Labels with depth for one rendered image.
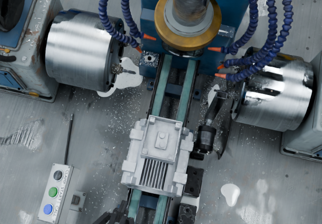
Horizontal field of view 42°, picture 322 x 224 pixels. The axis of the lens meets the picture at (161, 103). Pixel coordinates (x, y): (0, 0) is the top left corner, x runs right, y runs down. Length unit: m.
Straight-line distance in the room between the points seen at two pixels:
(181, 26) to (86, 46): 0.34
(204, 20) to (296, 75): 0.36
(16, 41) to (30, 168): 0.49
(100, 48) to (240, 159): 0.67
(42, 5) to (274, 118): 0.80
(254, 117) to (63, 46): 0.62
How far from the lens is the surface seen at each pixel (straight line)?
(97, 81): 1.33
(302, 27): 1.84
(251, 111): 1.32
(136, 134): 1.29
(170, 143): 1.25
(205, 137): 1.34
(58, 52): 1.33
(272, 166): 1.62
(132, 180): 1.25
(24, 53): 1.33
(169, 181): 1.27
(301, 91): 1.32
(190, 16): 1.06
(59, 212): 1.29
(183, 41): 1.11
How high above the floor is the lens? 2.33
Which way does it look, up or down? 73 degrees down
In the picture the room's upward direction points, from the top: 6 degrees clockwise
